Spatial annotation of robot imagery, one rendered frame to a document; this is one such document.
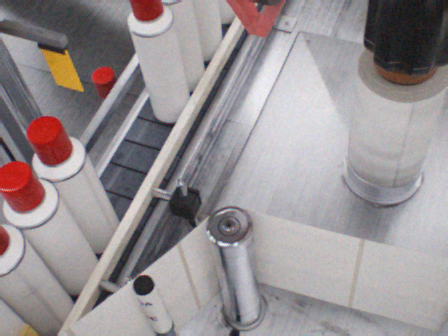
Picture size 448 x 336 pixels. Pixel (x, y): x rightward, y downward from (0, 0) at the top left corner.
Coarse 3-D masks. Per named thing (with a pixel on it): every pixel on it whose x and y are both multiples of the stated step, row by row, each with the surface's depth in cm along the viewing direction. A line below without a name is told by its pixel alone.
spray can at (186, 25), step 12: (168, 0) 70; (180, 0) 71; (192, 0) 73; (180, 12) 72; (192, 12) 74; (180, 24) 73; (192, 24) 75; (180, 36) 75; (192, 36) 76; (180, 48) 76; (192, 48) 77; (192, 60) 79; (192, 72) 80; (204, 72) 83; (192, 84) 82
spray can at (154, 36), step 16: (144, 0) 65; (160, 0) 67; (128, 16) 70; (144, 16) 67; (160, 16) 68; (144, 32) 68; (160, 32) 68; (176, 32) 71; (144, 48) 70; (160, 48) 70; (176, 48) 72; (144, 64) 72; (160, 64) 72; (176, 64) 73; (144, 80) 76; (160, 80) 74; (176, 80) 75; (160, 96) 76; (176, 96) 77; (160, 112) 79; (176, 112) 79
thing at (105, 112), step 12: (132, 60) 77; (132, 72) 76; (120, 84) 75; (108, 96) 74; (120, 96) 74; (108, 108) 73; (96, 120) 72; (108, 120) 73; (84, 132) 71; (96, 132) 71; (84, 144) 70
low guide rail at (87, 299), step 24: (240, 24) 85; (216, 72) 82; (192, 96) 79; (192, 120) 78; (168, 144) 75; (168, 168) 75; (144, 192) 71; (120, 240) 68; (96, 288) 66; (72, 312) 64
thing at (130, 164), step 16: (224, 32) 90; (208, 64) 86; (208, 96) 83; (144, 112) 83; (144, 128) 81; (160, 128) 81; (192, 128) 80; (128, 144) 80; (144, 144) 80; (160, 144) 79; (112, 160) 79; (128, 160) 78; (144, 160) 78; (176, 160) 78; (112, 176) 77; (128, 176) 77; (144, 176) 77; (112, 192) 76; (128, 192) 76; (128, 208) 74; (144, 224) 73; (96, 256) 71; (128, 256) 72; (112, 272) 70; (96, 304) 68
